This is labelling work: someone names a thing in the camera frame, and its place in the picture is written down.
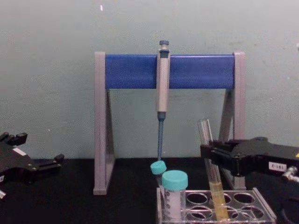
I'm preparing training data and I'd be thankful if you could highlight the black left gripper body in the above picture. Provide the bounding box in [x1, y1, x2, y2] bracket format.
[0, 144, 37, 185]

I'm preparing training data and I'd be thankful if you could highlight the grey pipette stand blue bar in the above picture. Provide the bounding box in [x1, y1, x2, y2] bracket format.
[93, 51, 247, 196]

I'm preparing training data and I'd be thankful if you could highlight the glass test tube yellow liquid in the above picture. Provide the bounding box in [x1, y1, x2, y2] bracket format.
[197, 119, 231, 222]

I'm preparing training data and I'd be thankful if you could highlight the grey pipette with blue knob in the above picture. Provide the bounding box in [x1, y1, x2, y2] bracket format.
[156, 40, 171, 122]

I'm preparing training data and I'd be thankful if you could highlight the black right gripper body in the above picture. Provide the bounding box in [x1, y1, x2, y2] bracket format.
[230, 137, 299, 176]

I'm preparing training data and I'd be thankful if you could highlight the blue pipette tip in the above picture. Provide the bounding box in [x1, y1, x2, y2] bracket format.
[157, 119, 165, 162]

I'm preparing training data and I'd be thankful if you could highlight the large tube with teal cap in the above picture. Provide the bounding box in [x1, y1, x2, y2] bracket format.
[161, 169, 189, 224]

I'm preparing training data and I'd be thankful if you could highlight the clear plastic tube rack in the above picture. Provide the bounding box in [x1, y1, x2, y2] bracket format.
[156, 186, 278, 224]

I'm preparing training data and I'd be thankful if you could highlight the small tube with teal cap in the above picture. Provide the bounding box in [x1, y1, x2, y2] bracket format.
[149, 160, 168, 194]

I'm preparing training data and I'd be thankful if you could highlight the black table cloth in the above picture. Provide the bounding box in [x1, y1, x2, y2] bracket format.
[0, 157, 299, 224]

